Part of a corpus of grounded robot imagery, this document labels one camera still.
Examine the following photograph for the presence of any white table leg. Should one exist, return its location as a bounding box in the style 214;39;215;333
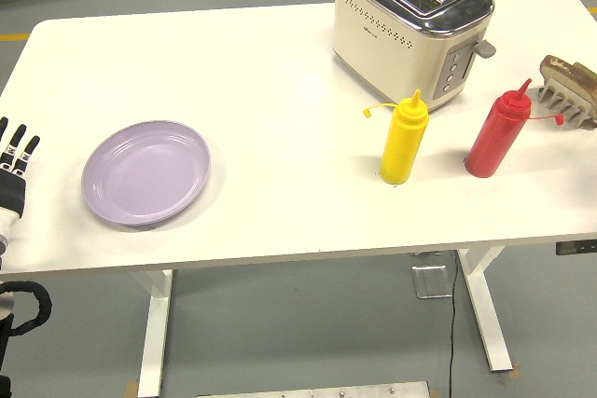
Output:
456;246;515;374
137;269;174;398

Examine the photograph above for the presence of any cream and chrome toaster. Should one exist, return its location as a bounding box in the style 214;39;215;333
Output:
332;0;497;114

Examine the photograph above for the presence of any black table control panel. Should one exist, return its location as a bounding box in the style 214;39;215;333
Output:
554;240;597;257

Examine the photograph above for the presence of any yellow squeeze bottle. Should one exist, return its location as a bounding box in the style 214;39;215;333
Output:
362;89;430;185

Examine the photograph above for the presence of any black floor power cable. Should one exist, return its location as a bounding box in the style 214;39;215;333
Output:
446;251;462;398

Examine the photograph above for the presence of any silver metal toast rack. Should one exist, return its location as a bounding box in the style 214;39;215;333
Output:
538;78;597;131

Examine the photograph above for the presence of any brown bread slice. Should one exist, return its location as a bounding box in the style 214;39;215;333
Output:
539;54;597;108

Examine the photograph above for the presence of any silver floor socket plate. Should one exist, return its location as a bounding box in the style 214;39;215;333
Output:
410;263;454;300

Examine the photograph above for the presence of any red squeeze bottle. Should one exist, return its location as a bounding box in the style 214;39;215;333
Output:
464;77;568;179

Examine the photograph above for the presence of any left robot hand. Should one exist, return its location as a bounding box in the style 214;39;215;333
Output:
0;116;42;243

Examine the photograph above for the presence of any purple round plate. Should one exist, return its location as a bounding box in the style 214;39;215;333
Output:
81;120;212;227

